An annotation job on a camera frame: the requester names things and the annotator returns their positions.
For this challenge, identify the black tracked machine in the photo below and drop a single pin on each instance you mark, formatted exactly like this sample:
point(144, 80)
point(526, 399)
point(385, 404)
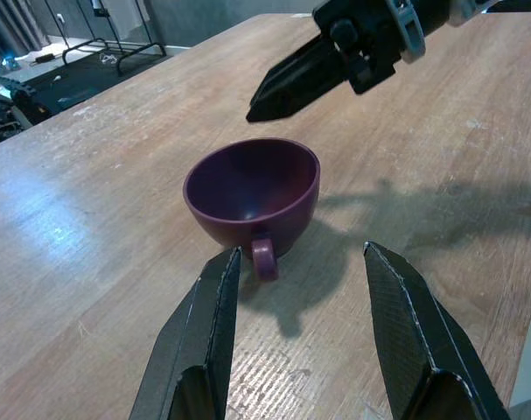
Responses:
point(16, 96)

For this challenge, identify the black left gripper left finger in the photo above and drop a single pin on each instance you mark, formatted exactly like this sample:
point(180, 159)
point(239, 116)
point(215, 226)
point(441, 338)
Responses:
point(195, 341)

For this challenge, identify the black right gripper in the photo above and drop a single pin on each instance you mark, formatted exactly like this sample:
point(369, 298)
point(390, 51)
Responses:
point(365, 39)

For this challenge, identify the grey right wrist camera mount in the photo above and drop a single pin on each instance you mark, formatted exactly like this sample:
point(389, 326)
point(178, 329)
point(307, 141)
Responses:
point(411, 35)

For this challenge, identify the grey curtain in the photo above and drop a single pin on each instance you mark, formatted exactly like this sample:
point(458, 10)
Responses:
point(11, 26)

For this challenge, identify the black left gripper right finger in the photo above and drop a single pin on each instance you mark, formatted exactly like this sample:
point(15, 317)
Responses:
point(414, 332)

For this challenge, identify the black metal tube frame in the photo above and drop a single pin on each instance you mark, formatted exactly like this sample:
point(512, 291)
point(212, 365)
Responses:
point(129, 50)

